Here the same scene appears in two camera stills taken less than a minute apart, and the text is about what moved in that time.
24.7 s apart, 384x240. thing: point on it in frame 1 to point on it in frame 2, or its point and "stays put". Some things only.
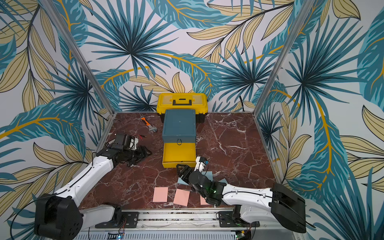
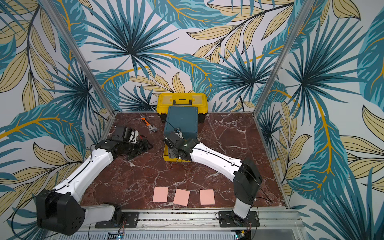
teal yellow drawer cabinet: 179,138 stays put
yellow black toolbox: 183,101 stays put
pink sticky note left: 160,194 stays put
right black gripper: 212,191 to 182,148
